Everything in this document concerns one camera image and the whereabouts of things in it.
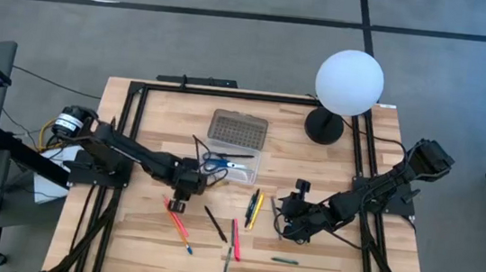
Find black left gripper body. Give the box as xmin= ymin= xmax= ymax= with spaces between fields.
xmin=169 ymin=158 xmax=211 ymax=202

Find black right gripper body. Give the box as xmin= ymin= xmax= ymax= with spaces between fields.
xmin=274 ymin=192 xmax=317 ymax=245

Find yellow highlighter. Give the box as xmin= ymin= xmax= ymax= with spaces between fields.
xmin=248 ymin=192 xmax=266 ymax=233

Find blue handled scissors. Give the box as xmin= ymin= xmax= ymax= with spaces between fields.
xmin=200 ymin=151 xmax=251 ymax=178

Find pink pencil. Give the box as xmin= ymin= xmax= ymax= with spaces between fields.
xmin=158 ymin=195 xmax=194 ymax=239

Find black pen with clip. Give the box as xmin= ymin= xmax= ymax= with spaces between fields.
xmin=201 ymin=204 xmax=233 ymax=244

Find orange pencil blue eraser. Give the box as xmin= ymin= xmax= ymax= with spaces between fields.
xmin=161 ymin=204 xmax=198 ymax=256

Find slim black pen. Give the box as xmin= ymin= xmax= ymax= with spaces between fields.
xmin=214 ymin=150 xmax=257 ymax=162

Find clear plastic supply box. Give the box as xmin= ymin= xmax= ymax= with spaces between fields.
xmin=197 ymin=138 xmax=265 ymax=187

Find pink highlighter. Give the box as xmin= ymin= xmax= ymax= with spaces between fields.
xmin=229 ymin=217 xmax=246 ymax=263

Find dark green crayon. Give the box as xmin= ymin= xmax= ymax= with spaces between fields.
xmin=229 ymin=219 xmax=238 ymax=249

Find grey translucent box lid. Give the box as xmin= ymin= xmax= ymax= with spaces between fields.
xmin=206 ymin=107 xmax=271 ymax=153

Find white box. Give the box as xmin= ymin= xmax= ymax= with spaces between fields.
xmin=30 ymin=140 xmax=86 ymax=209

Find white globe table lamp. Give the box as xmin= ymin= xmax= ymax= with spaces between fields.
xmin=302 ymin=45 xmax=389 ymax=152

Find black stand beam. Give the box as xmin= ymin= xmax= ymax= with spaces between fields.
xmin=0 ymin=128 xmax=77 ymax=189

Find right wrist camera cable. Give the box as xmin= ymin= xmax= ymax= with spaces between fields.
xmin=271 ymin=211 xmax=304 ymax=245

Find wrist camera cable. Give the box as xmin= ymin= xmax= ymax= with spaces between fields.
xmin=271 ymin=211 xmax=304 ymax=245
xmin=186 ymin=133 xmax=234 ymax=191

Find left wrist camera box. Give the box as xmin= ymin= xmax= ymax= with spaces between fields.
xmin=169 ymin=196 xmax=191 ymax=215

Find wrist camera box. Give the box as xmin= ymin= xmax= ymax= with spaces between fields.
xmin=292 ymin=177 xmax=313 ymax=204
xmin=169 ymin=196 xmax=191 ymax=215

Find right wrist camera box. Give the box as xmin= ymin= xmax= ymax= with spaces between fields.
xmin=292 ymin=177 xmax=313 ymax=204

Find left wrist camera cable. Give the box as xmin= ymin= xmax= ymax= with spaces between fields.
xmin=186 ymin=133 xmax=234 ymax=191

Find black aluminium table frame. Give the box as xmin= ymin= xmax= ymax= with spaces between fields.
xmin=41 ymin=72 xmax=448 ymax=272

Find black bar mount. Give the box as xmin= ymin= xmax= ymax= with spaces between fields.
xmin=155 ymin=71 xmax=239 ymax=91

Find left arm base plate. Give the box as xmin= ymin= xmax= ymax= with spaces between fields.
xmin=66 ymin=148 xmax=135 ymax=192

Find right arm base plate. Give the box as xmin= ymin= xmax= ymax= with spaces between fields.
xmin=349 ymin=174 xmax=419 ymax=219

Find yellow cable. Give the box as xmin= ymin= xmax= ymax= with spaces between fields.
xmin=36 ymin=114 xmax=66 ymax=155

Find black floor cable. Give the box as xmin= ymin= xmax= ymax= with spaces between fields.
xmin=9 ymin=65 xmax=105 ymax=101

